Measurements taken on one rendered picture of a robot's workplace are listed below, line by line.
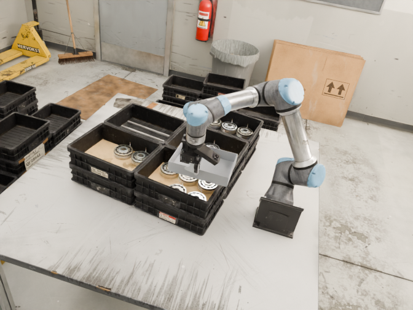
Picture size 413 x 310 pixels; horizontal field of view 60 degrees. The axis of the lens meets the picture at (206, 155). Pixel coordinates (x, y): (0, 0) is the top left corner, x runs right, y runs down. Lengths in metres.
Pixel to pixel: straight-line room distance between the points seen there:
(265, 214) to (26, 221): 1.14
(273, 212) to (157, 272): 0.62
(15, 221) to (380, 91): 4.14
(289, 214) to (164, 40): 3.54
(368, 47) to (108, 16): 3.24
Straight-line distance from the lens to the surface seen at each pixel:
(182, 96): 3.62
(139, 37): 5.04
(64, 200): 1.97
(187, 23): 4.77
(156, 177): 1.88
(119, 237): 1.76
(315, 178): 1.73
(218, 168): 1.63
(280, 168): 1.83
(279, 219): 1.82
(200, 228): 1.74
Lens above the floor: 2.03
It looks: 35 degrees down
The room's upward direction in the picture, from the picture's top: 9 degrees clockwise
